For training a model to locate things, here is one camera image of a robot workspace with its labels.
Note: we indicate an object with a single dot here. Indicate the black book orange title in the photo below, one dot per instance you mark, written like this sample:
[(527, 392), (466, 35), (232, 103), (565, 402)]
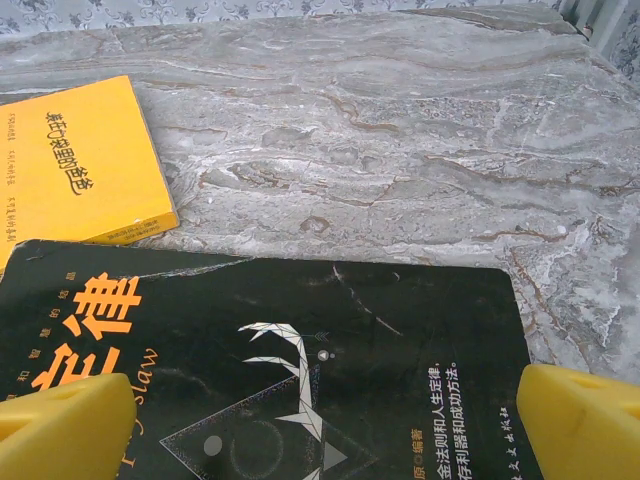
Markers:
[(350, 350)]

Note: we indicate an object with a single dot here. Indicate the aluminium frame post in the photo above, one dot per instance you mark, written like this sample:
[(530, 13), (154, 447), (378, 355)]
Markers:
[(595, 20)]

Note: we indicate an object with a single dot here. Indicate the yellow book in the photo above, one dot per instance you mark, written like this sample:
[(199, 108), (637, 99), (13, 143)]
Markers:
[(75, 160)]

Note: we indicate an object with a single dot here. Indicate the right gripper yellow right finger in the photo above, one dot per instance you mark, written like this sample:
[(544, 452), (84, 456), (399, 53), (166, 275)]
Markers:
[(585, 430)]

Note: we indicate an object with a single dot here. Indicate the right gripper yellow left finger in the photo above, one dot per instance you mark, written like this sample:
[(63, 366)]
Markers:
[(60, 430)]

